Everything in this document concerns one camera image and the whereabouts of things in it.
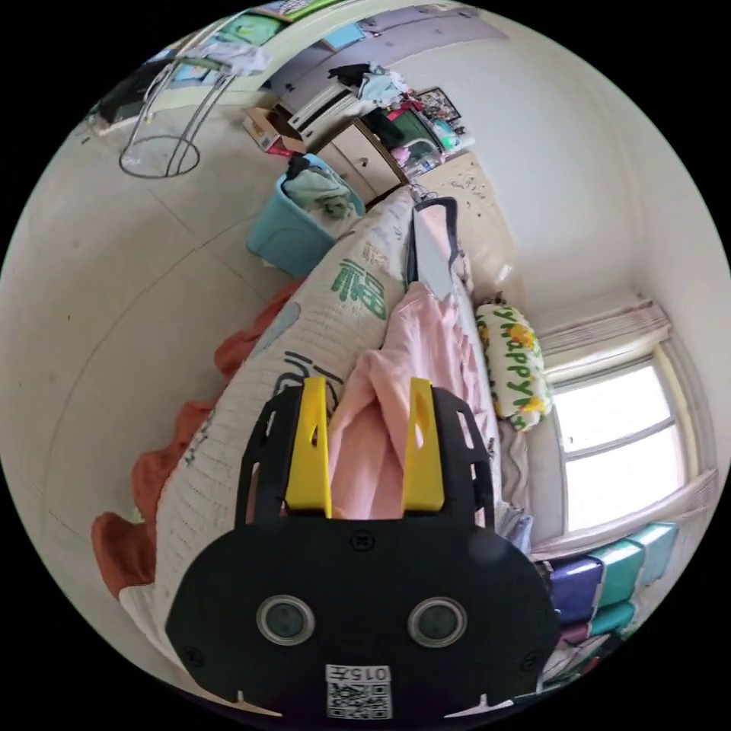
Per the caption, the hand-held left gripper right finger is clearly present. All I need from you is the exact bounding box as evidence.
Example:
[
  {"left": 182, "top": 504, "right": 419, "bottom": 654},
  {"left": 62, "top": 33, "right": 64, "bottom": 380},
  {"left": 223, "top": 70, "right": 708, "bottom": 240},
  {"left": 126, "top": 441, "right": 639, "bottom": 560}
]
[{"left": 401, "top": 376, "right": 446, "bottom": 519}]

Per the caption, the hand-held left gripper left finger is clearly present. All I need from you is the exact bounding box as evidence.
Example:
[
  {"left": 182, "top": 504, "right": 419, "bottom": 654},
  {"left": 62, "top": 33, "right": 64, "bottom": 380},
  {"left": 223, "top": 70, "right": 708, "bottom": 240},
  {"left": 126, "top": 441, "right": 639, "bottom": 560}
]
[{"left": 285, "top": 376, "right": 334, "bottom": 519}]

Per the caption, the pink hoodie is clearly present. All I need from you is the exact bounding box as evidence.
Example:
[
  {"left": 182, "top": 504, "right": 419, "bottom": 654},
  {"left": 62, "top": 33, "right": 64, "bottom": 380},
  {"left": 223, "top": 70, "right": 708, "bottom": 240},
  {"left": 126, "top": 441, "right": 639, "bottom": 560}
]
[{"left": 328, "top": 196, "right": 501, "bottom": 522}]

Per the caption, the bed with printed white quilt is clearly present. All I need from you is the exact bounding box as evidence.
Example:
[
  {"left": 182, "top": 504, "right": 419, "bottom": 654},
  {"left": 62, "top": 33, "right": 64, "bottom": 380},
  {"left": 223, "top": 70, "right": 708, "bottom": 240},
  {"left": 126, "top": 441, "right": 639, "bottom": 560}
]
[{"left": 91, "top": 151, "right": 567, "bottom": 646}]

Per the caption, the white pillow with yellow print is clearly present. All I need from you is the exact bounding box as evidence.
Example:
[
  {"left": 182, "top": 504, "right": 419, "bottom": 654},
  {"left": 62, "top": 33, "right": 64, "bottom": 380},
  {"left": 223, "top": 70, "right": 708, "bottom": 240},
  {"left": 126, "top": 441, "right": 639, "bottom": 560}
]
[{"left": 474, "top": 301, "right": 556, "bottom": 433}]

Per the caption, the window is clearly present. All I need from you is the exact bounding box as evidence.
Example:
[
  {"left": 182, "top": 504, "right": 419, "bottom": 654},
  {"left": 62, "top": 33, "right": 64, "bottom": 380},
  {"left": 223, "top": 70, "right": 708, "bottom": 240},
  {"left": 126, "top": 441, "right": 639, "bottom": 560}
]
[{"left": 547, "top": 348, "right": 718, "bottom": 541}]

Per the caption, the stack of coloured storage bags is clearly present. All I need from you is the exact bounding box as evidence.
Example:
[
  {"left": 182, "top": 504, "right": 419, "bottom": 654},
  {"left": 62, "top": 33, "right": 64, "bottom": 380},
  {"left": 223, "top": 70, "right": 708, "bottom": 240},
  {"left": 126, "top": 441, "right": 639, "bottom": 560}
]
[{"left": 534, "top": 520, "right": 682, "bottom": 684}]

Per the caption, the white flat board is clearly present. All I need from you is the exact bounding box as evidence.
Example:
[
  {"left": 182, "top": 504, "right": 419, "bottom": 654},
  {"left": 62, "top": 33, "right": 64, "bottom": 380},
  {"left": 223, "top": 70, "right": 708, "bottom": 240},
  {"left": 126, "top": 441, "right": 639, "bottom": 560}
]
[{"left": 404, "top": 206, "right": 457, "bottom": 302}]

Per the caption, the blue plastic bin with clothes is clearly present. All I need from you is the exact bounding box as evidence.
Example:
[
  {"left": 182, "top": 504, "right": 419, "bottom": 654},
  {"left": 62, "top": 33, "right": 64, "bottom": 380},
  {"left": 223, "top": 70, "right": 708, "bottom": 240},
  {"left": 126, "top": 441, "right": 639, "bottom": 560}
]
[{"left": 245, "top": 152, "right": 368, "bottom": 276}]

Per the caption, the beige cupboard with clutter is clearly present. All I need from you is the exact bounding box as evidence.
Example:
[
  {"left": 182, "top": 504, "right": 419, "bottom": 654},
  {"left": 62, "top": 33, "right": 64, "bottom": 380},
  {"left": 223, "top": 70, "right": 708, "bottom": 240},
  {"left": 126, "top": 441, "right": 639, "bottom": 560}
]
[{"left": 315, "top": 85, "right": 475, "bottom": 208}]

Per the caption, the open cardboard carton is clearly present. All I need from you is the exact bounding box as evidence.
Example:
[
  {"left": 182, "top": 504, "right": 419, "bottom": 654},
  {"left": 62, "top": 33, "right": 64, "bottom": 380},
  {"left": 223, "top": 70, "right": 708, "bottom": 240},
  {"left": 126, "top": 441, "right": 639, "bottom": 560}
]
[{"left": 244, "top": 104, "right": 308, "bottom": 156}]

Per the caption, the metal stand with round base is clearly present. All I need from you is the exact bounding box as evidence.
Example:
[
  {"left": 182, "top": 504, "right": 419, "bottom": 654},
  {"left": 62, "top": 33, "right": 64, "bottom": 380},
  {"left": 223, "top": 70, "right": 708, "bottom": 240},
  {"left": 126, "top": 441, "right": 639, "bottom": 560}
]
[{"left": 118, "top": 49, "right": 244, "bottom": 180}]

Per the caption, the purple wardrobe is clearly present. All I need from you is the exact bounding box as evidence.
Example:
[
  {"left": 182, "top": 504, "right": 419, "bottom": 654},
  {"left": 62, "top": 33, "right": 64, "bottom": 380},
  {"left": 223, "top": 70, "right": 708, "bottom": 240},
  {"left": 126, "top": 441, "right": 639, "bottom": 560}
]
[{"left": 267, "top": 4, "right": 510, "bottom": 133}]

